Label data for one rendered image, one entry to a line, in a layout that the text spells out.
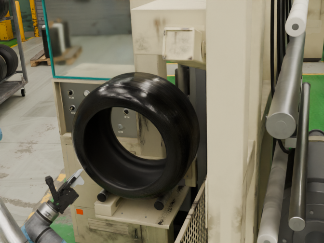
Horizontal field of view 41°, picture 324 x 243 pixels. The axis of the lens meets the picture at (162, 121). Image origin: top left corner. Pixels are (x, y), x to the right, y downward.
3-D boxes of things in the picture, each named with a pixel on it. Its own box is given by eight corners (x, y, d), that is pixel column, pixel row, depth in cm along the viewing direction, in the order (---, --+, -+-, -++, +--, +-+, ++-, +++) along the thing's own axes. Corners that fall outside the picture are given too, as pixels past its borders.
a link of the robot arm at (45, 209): (37, 207, 194) (37, 211, 185) (45, 198, 195) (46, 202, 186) (52, 219, 196) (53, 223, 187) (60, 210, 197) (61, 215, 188)
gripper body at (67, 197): (78, 192, 199) (60, 212, 196) (64, 180, 197) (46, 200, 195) (80, 195, 192) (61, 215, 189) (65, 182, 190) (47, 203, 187)
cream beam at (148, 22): (182, 24, 193) (181, -9, 187) (238, 25, 185) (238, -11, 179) (131, 55, 139) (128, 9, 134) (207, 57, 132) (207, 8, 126)
